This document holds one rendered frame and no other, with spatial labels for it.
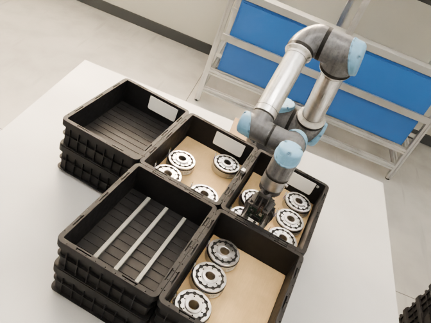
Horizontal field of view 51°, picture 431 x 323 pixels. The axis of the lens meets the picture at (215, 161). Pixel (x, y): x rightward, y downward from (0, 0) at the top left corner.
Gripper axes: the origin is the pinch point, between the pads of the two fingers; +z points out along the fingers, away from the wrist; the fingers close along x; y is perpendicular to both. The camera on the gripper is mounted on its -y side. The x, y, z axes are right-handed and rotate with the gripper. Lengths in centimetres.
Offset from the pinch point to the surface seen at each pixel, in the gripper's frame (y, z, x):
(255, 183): -22.9, 2.1, -8.2
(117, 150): 13, -8, -48
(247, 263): 13.4, 2.0, 6.2
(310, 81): -200, 33, -32
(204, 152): -22.3, 2.0, -31.2
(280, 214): -11.8, -0.9, 6.2
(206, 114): -66, 15, -51
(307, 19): -194, -8, -52
